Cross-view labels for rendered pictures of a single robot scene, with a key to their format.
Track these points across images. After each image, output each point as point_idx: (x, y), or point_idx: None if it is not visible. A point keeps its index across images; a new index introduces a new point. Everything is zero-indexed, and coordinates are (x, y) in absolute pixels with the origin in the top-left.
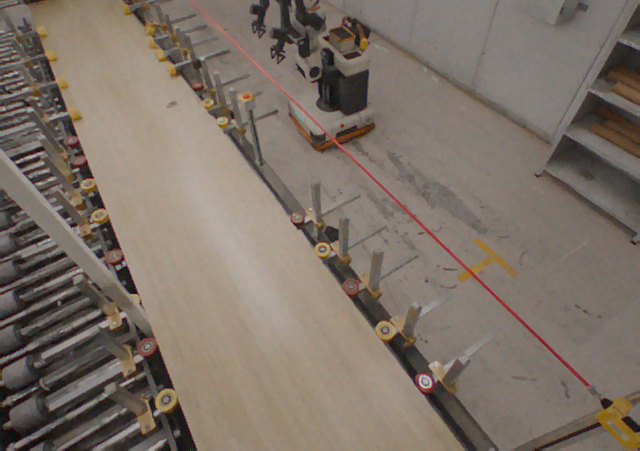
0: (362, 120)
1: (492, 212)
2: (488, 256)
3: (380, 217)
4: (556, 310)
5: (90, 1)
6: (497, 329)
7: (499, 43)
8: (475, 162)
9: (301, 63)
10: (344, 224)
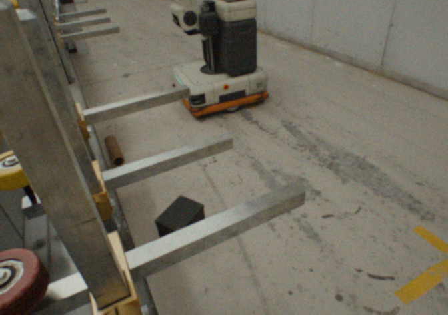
0: (252, 84)
1: (437, 191)
2: (447, 257)
3: (266, 192)
4: None
5: None
6: None
7: (410, 8)
8: (398, 132)
9: (175, 8)
10: None
